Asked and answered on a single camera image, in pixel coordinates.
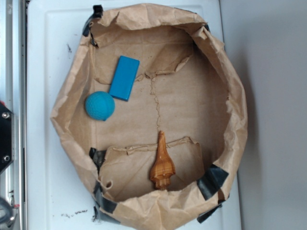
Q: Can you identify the orange spiral sea shell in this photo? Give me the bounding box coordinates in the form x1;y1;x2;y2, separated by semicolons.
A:
150;131;176;190

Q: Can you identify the brown paper bag bin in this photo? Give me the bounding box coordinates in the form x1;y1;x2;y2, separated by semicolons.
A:
51;3;248;230

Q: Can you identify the blue rectangular block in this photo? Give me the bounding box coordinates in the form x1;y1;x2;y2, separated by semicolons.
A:
109;56;140;101

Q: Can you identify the blue dimpled ball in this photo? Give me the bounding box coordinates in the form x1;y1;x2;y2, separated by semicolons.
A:
85;91;115;121

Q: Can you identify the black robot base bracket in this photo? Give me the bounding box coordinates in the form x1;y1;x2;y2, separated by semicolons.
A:
0;101;14;174

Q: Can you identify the silver metal frame rail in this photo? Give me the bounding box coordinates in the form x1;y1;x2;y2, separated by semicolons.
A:
0;0;27;230

